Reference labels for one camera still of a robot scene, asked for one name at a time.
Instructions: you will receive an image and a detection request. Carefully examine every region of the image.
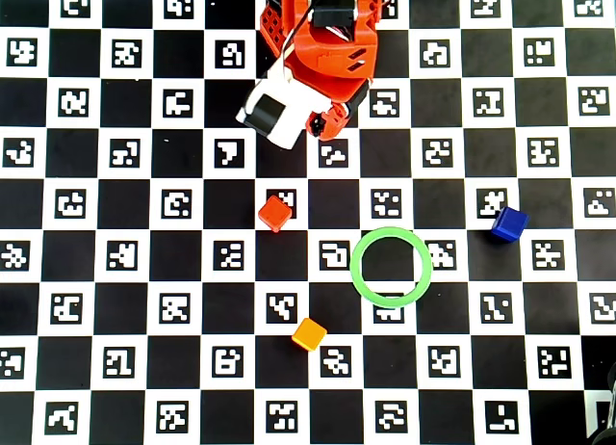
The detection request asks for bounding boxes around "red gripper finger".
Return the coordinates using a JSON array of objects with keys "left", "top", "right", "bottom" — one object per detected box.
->
[
  {"left": 307, "top": 109, "right": 345, "bottom": 142},
  {"left": 330, "top": 101, "right": 352, "bottom": 129}
]

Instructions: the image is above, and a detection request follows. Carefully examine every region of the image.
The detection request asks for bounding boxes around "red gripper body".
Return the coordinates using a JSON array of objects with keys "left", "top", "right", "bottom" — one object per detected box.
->
[{"left": 288, "top": 20, "right": 378, "bottom": 119}]

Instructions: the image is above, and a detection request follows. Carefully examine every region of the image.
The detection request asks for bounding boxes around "red cube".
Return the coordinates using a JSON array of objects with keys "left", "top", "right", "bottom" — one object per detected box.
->
[{"left": 256, "top": 194, "right": 295, "bottom": 235}]

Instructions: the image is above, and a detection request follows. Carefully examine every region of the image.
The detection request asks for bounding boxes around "blue cube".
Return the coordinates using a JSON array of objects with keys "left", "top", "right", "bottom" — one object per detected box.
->
[{"left": 489, "top": 205, "right": 531, "bottom": 245}]

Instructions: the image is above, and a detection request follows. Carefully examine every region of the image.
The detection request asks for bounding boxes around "orange cube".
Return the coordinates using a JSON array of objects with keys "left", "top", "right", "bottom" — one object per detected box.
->
[{"left": 290, "top": 316, "right": 329, "bottom": 353}]

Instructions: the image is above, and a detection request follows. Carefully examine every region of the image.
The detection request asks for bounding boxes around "black white marker mat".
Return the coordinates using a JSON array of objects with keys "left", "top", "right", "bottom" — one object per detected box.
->
[{"left": 0, "top": 0, "right": 616, "bottom": 445}]

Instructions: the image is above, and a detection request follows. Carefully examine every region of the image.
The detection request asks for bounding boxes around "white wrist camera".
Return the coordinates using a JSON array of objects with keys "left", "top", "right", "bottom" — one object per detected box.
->
[{"left": 235, "top": 58, "right": 336, "bottom": 151}]

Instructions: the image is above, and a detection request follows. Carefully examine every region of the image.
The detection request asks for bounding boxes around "green ring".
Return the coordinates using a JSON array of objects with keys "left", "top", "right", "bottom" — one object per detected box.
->
[{"left": 348, "top": 225, "right": 434, "bottom": 308}]

